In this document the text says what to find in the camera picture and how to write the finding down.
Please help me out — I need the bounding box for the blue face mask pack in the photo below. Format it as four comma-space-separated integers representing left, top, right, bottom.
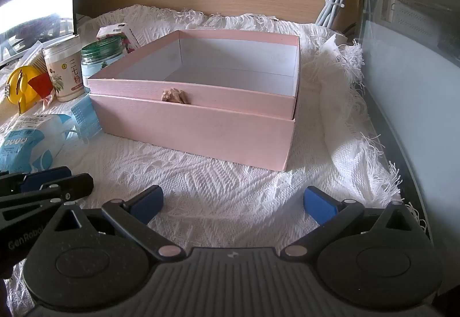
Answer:
70, 94, 103, 140

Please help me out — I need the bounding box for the blue and white wipes pack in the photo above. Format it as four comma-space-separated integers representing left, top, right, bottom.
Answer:
0, 113, 72, 174

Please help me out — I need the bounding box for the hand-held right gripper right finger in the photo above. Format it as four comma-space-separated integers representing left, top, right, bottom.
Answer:
281, 186, 417, 262

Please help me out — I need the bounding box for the white jar with plant label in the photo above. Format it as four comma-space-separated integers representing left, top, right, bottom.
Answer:
42, 34, 84, 103

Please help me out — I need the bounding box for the glass sided computer case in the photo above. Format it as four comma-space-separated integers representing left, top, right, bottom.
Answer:
354, 0, 460, 267

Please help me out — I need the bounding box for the small pink bow ornament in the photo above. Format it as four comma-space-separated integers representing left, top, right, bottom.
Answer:
161, 87, 189, 105

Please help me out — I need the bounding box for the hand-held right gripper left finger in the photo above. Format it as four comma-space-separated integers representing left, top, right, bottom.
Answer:
47, 185, 187, 262

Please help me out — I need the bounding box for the red packet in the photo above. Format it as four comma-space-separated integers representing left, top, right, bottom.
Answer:
28, 72, 54, 98

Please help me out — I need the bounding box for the pink gift box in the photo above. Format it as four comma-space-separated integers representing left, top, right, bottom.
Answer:
87, 28, 301, 172

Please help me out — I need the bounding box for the small printed tissue pack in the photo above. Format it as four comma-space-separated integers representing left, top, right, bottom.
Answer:
95, 22, 141, 51

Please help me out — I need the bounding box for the glass jar with green lid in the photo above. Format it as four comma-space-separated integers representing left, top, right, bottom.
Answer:
81, 40, 126, 95

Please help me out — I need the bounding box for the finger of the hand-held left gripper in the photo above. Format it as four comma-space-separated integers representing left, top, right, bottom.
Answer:
0, 173, 95, 228
0, 166, 72, 194

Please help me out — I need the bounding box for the white knitted fringed blanket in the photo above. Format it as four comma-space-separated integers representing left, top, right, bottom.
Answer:
0, 4, 428, 317

